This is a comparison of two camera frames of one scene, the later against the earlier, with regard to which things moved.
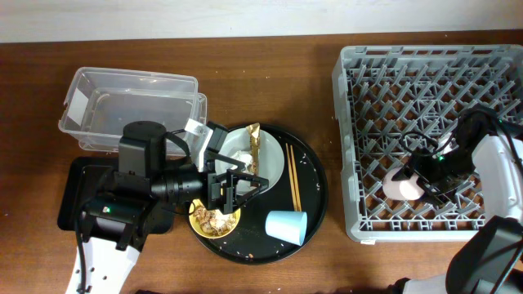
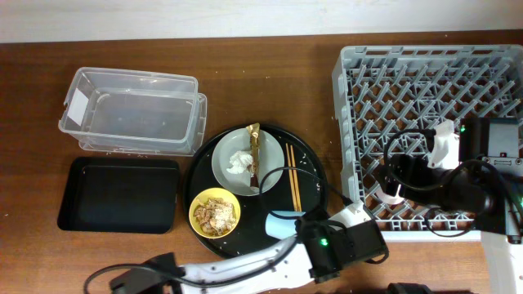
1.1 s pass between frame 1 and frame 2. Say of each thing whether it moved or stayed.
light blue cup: stayed
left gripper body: moved
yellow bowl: stayed
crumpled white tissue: stayed
